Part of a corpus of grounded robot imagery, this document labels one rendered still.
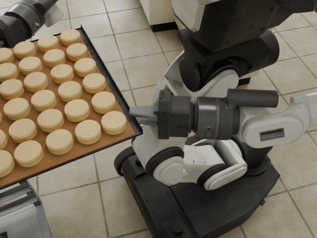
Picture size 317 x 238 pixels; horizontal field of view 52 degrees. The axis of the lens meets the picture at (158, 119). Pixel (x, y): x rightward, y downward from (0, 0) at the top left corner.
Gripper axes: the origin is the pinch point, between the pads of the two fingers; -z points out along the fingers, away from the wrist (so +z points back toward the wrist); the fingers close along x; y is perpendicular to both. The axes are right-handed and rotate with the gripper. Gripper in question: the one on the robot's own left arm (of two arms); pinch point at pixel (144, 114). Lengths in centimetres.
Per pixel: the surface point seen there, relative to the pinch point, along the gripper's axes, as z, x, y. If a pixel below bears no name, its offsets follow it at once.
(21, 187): -51, -63, -13
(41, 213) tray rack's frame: -48, -81, -10
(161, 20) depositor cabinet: -5, -85, -161
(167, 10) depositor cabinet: -1, -77, -162
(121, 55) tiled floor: -31, -96, -133
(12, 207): -57, -73, -9
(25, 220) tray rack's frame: -53, -81, -6
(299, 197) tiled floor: 71, -96, -32
